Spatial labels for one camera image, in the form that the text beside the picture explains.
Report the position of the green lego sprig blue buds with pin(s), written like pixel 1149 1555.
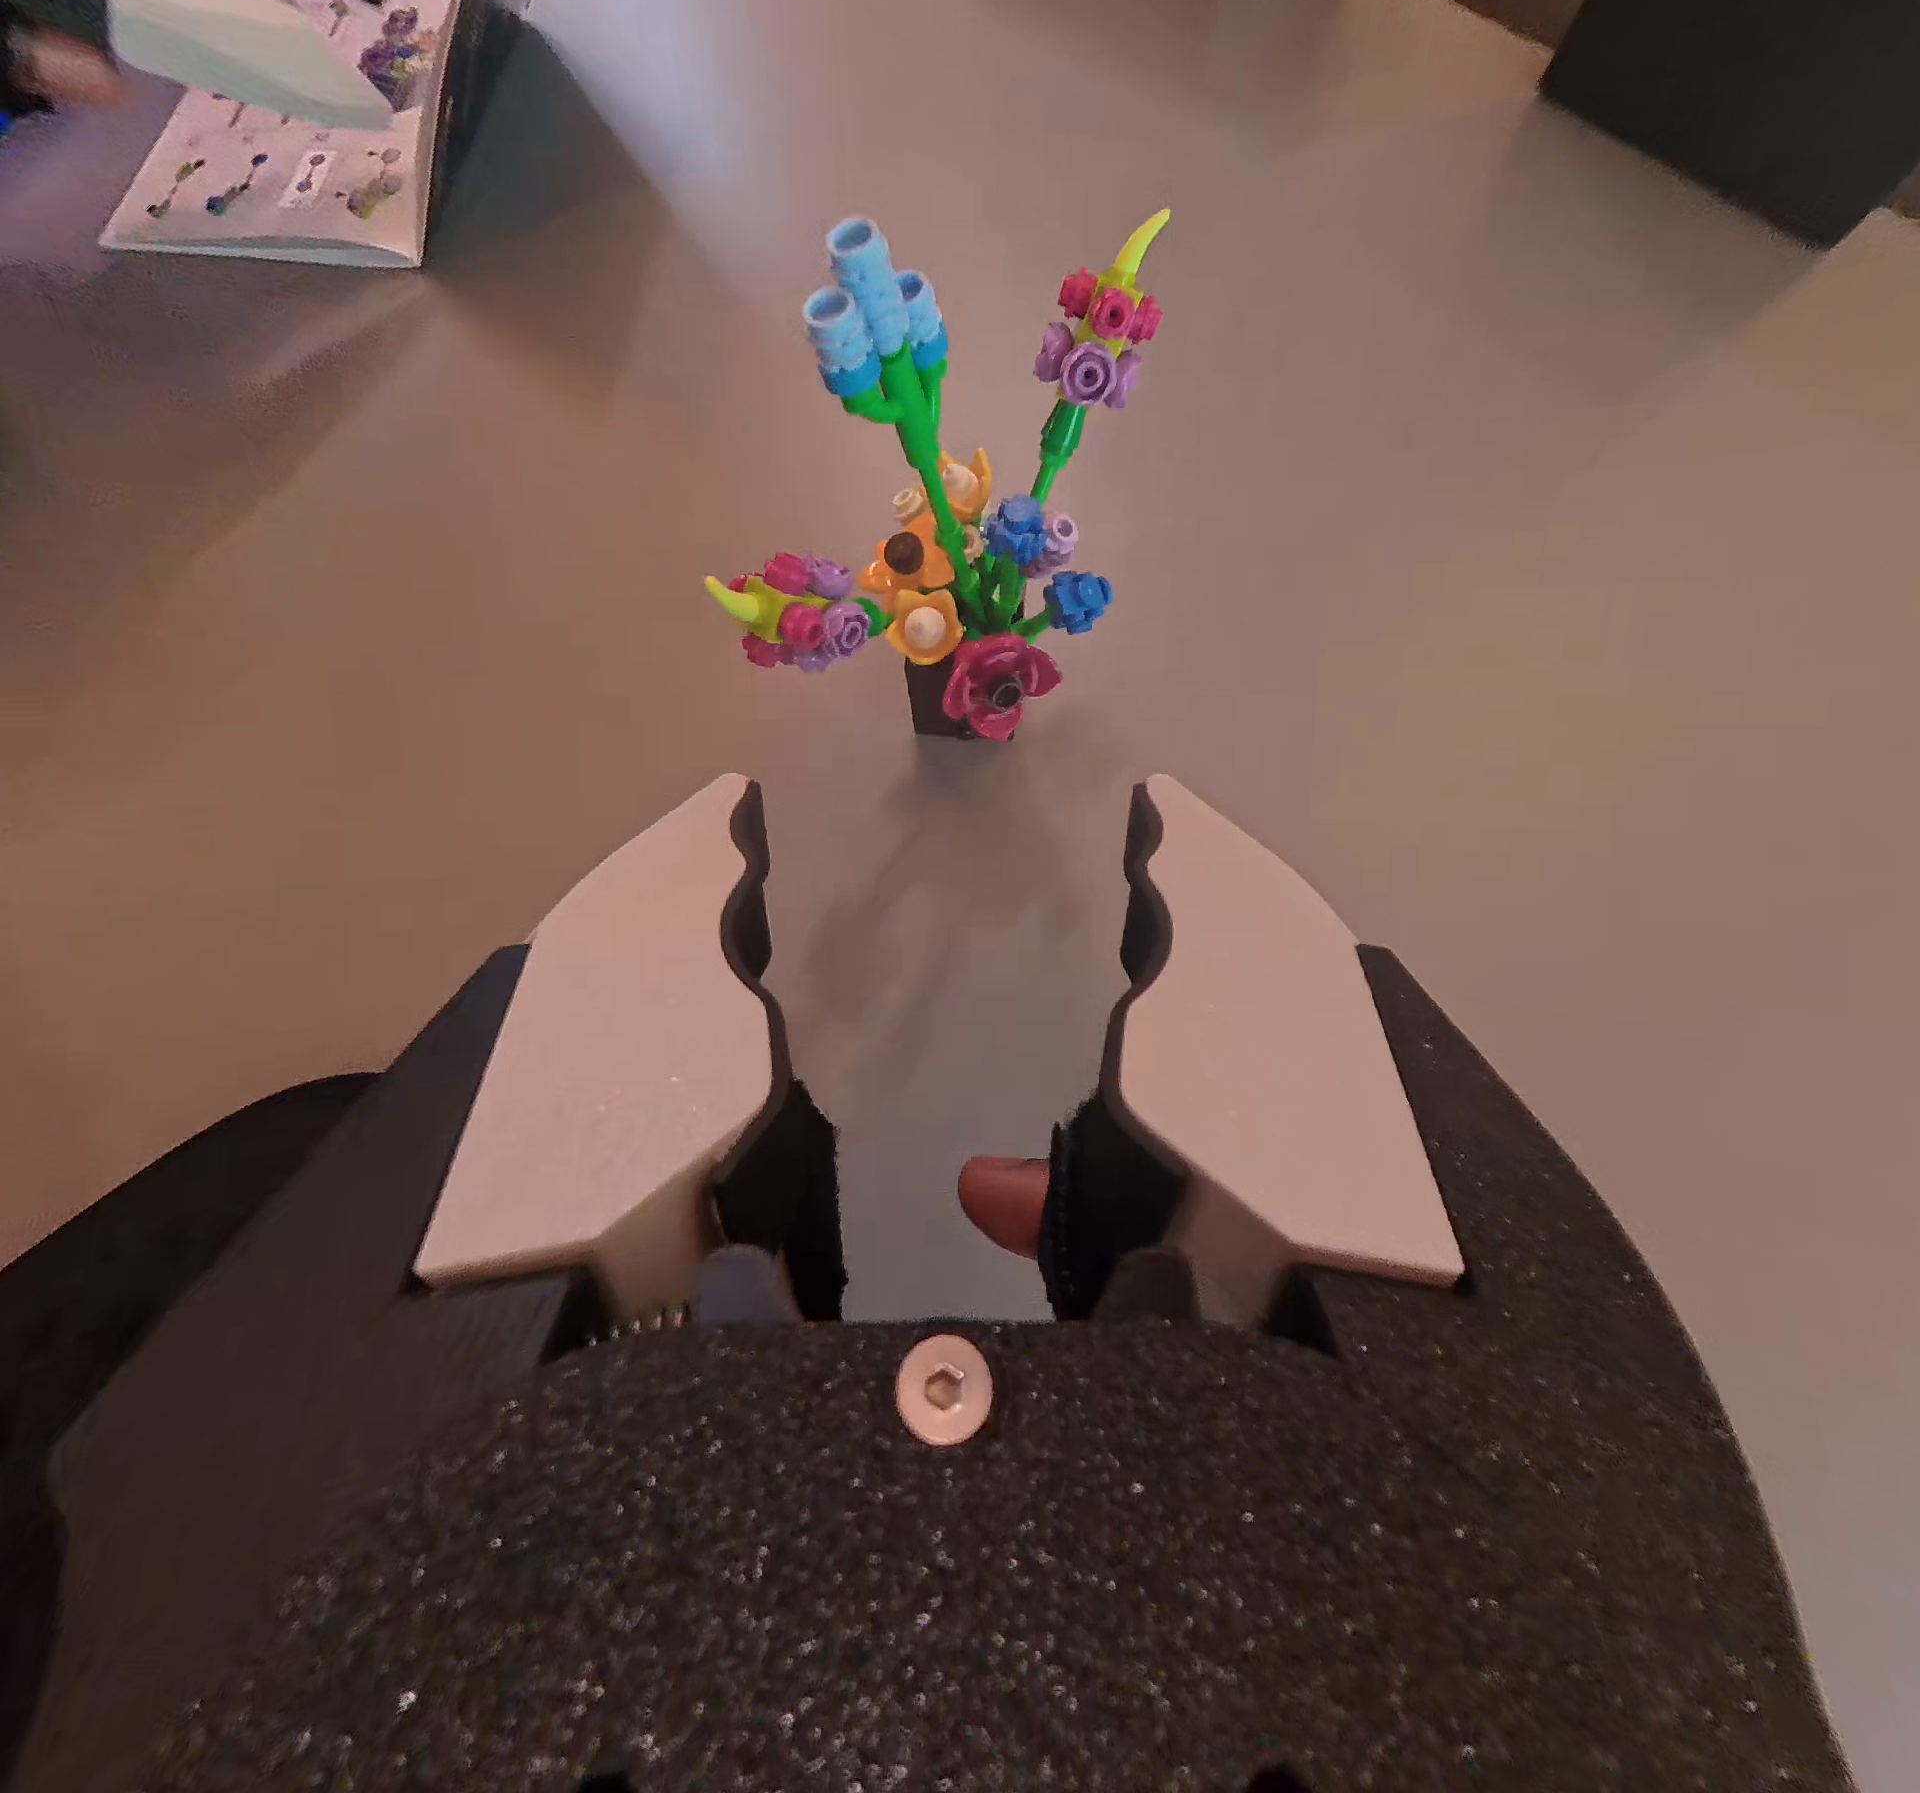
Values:
pixel 919 450

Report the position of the person's right hand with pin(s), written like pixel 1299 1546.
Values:
pixel 1008 1202

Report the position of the lego instruction booklet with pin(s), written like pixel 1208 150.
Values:
pixel 270 188

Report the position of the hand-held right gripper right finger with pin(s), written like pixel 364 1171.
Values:
pixel 1275 1089

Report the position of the black rectangular block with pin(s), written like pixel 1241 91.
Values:
pixel 1754 39

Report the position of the black padded chair armrest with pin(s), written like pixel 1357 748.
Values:
pixel 120 1254

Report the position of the lego flower bouquet model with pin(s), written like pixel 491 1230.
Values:
pixel 930 700

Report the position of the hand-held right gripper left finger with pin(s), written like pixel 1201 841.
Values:
pixel 630 1074

